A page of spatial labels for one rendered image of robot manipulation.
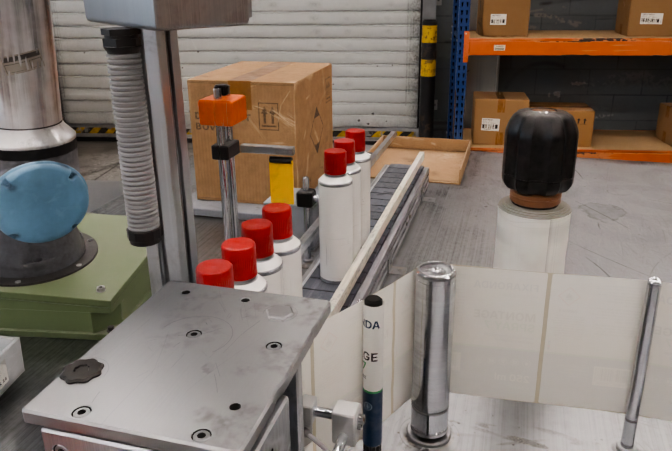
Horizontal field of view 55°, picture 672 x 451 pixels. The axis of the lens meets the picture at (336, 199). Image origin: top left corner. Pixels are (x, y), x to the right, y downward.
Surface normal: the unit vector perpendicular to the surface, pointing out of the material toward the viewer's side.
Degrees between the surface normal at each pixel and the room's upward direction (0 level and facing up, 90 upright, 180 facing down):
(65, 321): 90
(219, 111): 90
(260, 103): 90
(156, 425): 0
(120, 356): 0
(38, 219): 101
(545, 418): 0
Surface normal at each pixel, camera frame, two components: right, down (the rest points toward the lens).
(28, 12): 0.77, 0.28
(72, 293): 0.04, -0.92
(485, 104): -0.16, 0.33
